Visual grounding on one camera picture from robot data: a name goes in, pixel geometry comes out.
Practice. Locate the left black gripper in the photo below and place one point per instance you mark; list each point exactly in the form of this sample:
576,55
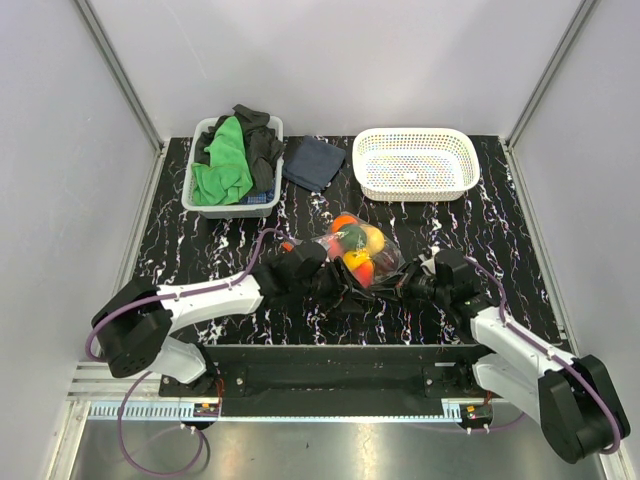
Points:
343,288

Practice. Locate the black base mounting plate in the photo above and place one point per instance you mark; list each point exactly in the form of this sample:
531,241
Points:
338,383

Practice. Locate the orange fake fruit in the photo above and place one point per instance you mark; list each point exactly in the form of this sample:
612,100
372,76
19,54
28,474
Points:
343,224

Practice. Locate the folded dark blue cloth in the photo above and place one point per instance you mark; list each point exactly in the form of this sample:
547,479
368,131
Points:
313,164

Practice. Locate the green cloth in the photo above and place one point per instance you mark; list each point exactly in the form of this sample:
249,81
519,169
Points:
226,178

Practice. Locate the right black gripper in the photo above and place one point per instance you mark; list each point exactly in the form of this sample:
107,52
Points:
407,276

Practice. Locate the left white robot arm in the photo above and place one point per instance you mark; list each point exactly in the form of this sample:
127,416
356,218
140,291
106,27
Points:
135,329

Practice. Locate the black cloth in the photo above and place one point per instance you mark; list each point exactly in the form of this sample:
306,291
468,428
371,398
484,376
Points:
262,145

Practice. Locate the white slotted cable duct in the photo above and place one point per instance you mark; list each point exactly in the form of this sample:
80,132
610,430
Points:
150,411

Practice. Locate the white perforated basket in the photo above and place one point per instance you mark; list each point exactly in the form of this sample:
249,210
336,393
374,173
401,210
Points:
414,164

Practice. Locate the dark green fake vegetable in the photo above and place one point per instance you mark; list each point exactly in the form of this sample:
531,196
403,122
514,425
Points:
352,237

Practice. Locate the clear zip top bag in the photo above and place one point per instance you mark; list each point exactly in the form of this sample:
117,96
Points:
387,263

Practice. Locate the red fake fruit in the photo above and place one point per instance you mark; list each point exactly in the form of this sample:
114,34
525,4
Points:
364,274

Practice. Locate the blue checkered cloth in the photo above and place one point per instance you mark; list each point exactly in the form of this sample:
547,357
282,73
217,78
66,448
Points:
253,198

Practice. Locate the yellow fake fruit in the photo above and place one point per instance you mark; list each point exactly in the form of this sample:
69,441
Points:
375,239

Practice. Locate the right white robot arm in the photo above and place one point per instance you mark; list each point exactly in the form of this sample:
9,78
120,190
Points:
572,399

